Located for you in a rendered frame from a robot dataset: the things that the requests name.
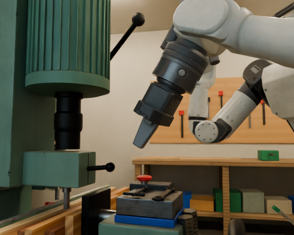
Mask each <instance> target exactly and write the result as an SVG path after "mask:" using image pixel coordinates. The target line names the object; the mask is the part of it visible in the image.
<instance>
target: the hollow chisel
mask: <svg viewBox="0 0 294 235"><path fill-rule="evenodd" d="M69 208H70V192H69V193H64V199H63V209H69Z"/></svg>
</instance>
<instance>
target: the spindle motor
mask: <svg viewBox="0 0 294 235"><path fill-rule="evenodd" d="M110 49H111V0H28V33H27V58H26V77H25V89H26V90H28V91H31V92H33V93H36V94H39V95H43V96H48V97H55V92H58V91H73V92H80V93H83V98H94V97H100V96H103V95H107V94H109V93H110Z"/></svg>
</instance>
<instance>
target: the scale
mask: <svg viewBox="0 0 294 235"><path fill-rule="evenodd" d="M98 189H101V187H97V188H94V189H92V190H89V191H86V192H83V193H80V194H77V195H74V196H71V197H70V199H73V198H76V197H78V196H81V195H83V194H87V193H89V192H92V191H95V190H98ZM61 202H63V200H60V201H57V202H54V204H48V205H46V206H43V207H39V208H36V209H33V210H31V211H28V212H25V213H22V214H19V215H16V216H13V217H10V218H7V219H5V220H2V221H0V224H3V223H6V222H8V221H12V220H14V219H17V218H20V217H23V216H25V215H28V214H31V213H34V212H36V211H39V210H42V209H45V208H48V207H50V206H53V205H56V204H59V203H61Z"/></svg>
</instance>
